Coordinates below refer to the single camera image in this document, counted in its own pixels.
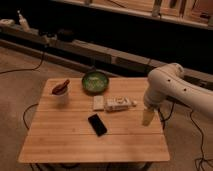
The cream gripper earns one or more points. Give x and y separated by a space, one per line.
148 115

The white printed package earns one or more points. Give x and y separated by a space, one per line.
119 104

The black smartphone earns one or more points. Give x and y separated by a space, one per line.
97 125

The white box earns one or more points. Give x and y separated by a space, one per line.
98 103

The green ceramic bowl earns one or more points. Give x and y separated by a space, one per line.
95 82

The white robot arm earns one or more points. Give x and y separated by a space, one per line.
168 80

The wooden table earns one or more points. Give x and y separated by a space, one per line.
76 133

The white cup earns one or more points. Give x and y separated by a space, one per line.
62 97

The brown object in cup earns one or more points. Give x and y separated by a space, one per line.
60 87

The black round device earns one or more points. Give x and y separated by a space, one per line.
65 35

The white spray bottle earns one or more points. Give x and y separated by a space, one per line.
23 22

